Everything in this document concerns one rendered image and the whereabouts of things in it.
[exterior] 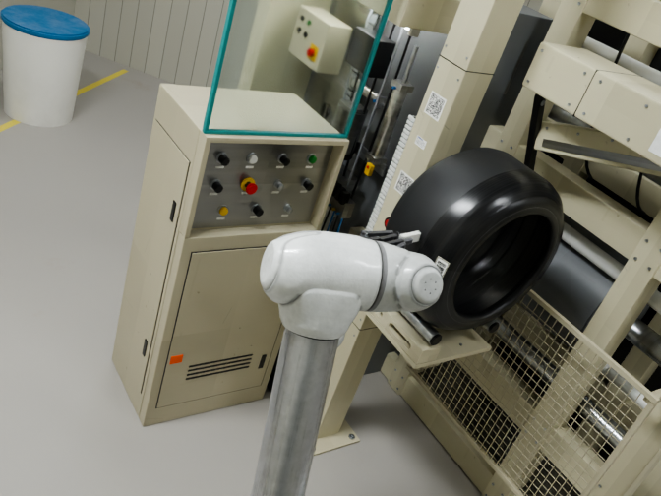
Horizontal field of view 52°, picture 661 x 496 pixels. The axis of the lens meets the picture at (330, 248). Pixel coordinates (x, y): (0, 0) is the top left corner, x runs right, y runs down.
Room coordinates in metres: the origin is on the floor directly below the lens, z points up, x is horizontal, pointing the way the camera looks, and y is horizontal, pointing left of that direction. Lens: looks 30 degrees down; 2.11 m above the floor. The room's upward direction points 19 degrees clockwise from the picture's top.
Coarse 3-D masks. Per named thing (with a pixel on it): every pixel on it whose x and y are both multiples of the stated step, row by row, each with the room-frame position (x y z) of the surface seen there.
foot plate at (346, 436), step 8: (344, 424) 2.24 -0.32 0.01; (344, 432) 2.20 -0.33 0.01; (352, 432) 2.21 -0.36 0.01; (320, 440) 2.10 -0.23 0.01; (328, 440) 2.12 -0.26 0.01; (336, 440) 2.14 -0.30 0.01; (344, 440) 2.15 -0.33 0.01; (352, 440) 2.17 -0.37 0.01; (320, 448) 2.06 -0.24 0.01; (328, 448) 2.08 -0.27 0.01; (336, 448) 2.10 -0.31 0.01
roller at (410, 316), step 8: (408, 312) 1.88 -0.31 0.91; (416, 312) 1.88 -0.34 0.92; (408, 320) 1.87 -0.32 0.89; (416, 320) 1.85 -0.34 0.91; (424, 320) 1.85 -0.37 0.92; (416, 328) 1.83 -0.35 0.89; (424, 328) 1.82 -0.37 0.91; (432, 328) 1.82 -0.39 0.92; (424, 336) 1.80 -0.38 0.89; (432, 336) 1.79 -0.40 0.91; (440, 336) 1.80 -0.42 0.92; (432, 344) 1.79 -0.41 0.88
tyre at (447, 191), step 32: (448, 160) 1.96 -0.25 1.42; (480, 160) 1.95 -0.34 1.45; (512, 160) 2.01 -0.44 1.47; (416, 192) 1.88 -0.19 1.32; (448, 192) 1.84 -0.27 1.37; (480, 192) 1.82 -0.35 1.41; (512, 192) 1.84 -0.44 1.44; (544, 192) 1.92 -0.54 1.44; (416, 224) 1.80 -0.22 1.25; (448, 224) 1.75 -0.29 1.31; (480, 224) 1.76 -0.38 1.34; (512, 224) 2.22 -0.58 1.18; (544, 224) 2.12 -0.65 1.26; (448, 256) 1.72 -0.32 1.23; (480, 256) 2.21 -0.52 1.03; (512, 256) 2.16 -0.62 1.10; (544, 256) 2.02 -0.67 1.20; (448, 288) 1.73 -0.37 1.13; (480, 288) 2.10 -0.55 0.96; (512, 288) 2.07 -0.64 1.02; (448, 320) 1.78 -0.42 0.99; (480, 320) 1.89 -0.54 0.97
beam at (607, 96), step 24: (552, 48) 2.23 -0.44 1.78; (576, 48) 2.36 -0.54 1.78; (528, 72) 2.26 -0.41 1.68; (552, 72) 2.20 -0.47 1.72; (576, 72) 2.14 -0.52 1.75; (600, 72) 2.09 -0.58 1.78; (624, 72) 2.22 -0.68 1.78; (552, 96) 2.17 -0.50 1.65; (576, 96) 2.11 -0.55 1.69; (600, 96) 2.06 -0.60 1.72; (624, 96) 2.01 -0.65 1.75; (648, 96) 1.97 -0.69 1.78; (600, 120) 2.03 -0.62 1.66; (624, 120) 1.98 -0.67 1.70; (648, 120) 1.94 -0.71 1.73; (624, 144) 1.96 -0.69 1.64; (648, 144) 1.91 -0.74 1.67
